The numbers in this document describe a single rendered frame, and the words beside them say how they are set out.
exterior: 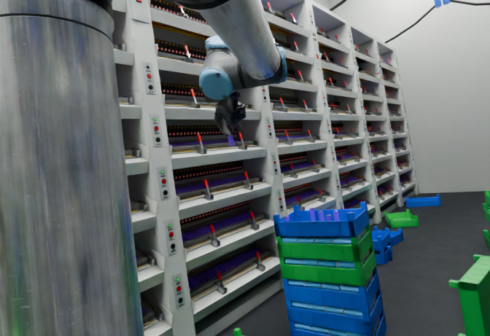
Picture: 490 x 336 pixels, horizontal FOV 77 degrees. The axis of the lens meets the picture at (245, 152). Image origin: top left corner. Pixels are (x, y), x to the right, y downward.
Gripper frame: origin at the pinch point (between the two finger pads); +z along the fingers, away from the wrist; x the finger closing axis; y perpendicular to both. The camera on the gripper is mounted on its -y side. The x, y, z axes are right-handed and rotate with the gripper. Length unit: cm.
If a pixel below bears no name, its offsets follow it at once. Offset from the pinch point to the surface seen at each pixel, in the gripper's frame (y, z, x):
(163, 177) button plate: -5.5, 9.8, -27.4
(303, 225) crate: 38.5, 21.7, 2.0
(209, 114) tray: -22.8, 7.6, 6.1
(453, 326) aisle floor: 91, 51, 26
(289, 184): -1, 62, 37
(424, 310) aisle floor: 82, 61, 29
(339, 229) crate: 49, 17, 7
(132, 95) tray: -29.0, -12.3, -21.6
